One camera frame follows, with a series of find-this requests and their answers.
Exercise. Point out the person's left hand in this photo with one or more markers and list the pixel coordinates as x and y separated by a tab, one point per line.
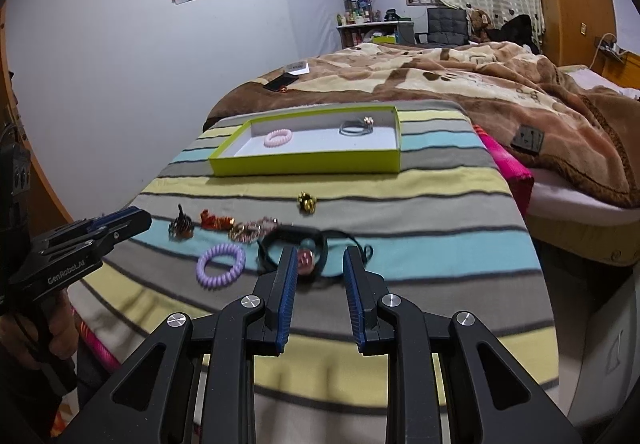
65	330

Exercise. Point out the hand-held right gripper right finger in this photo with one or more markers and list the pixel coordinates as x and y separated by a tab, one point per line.
352	296

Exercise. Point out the lime green cardboard tray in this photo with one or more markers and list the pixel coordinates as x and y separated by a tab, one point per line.
300	162

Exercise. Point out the brown teddy bear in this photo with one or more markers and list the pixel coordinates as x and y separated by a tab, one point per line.
480	23

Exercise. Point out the small green box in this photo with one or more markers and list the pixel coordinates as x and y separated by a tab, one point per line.
385	39

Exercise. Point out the black toy figure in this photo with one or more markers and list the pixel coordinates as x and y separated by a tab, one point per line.
391	15

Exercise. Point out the small white box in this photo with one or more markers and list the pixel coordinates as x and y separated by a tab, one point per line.
299	67

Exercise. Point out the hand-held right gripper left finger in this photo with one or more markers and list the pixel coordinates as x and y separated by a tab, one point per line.
285	296

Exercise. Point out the black office chair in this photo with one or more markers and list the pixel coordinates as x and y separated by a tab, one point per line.
445	23

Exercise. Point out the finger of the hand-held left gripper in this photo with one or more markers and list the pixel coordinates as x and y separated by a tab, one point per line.
112	223
122	239

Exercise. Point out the black smart band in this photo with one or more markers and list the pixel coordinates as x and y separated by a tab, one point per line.
272	236

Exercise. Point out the black square pad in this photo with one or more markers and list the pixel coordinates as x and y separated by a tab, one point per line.
527	139

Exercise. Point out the black phone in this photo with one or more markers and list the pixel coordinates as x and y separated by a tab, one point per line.
280	81

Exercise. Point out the white shelf desk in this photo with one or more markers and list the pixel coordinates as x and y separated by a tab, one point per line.
370	26

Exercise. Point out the brown patterned blanket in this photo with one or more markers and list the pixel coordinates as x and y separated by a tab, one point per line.
450	73

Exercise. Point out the pink cloth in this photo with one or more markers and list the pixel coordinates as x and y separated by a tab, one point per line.
510	168

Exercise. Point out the group of bottles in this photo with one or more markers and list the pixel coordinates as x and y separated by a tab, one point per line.
357	13

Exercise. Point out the black clothing pile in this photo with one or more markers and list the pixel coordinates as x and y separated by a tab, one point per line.
517	33

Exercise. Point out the white power strip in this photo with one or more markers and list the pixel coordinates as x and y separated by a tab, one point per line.
612	47

